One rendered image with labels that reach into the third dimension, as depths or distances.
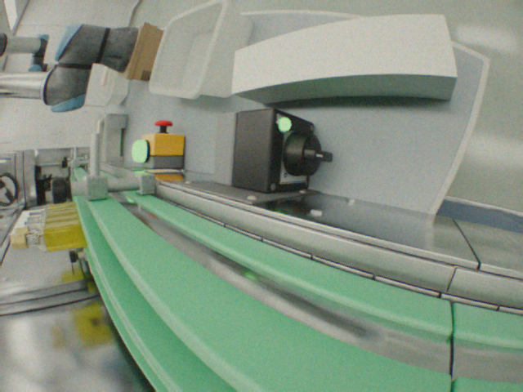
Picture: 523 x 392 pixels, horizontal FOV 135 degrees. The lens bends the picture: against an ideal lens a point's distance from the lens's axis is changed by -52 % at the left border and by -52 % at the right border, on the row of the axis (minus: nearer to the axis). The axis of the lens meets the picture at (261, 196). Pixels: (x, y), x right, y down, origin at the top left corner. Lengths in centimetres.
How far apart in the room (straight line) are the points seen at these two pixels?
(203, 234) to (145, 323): 9
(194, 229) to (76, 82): 61
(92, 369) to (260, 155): 44
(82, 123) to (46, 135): 73
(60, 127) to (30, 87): 372
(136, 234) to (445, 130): 28
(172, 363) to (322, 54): 27
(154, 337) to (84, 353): 34
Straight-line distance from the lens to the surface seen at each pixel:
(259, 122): 21
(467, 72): 27
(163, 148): 45
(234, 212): 17
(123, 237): 15
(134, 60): 69
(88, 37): 71
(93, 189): 26
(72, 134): 448
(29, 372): 52
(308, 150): 20
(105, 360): 47
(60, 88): 72
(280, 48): 26
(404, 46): 21
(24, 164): 175
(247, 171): 21
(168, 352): 17
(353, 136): 25
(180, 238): 15
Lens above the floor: 99
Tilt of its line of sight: 49 degrees down
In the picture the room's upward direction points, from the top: 98 degrees counter-clockwise
